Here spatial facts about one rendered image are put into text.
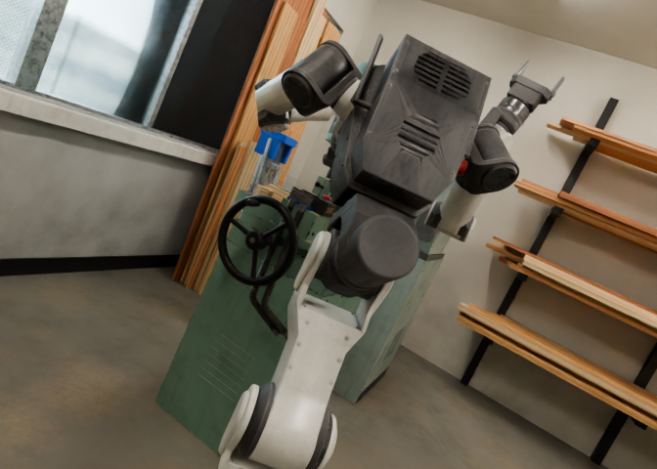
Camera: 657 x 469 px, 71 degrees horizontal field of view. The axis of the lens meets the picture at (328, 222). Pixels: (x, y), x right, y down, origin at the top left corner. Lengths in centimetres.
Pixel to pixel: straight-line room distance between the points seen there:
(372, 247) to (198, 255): 239
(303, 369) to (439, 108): 57
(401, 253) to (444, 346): 323
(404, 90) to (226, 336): 117
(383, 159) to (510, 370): 323
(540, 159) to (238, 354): 287
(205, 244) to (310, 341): 220
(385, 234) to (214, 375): 119
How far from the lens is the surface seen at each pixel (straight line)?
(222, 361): 181
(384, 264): 77
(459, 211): 126
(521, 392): 403
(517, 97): 145
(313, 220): 149
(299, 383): 95
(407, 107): 92
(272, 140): 252
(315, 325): 95
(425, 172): 91
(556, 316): 392
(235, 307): 175
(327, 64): 107
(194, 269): 312
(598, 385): 353
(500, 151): 114
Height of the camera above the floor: 113
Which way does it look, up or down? 7 degrees down
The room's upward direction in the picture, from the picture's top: 25 degrees clockwise
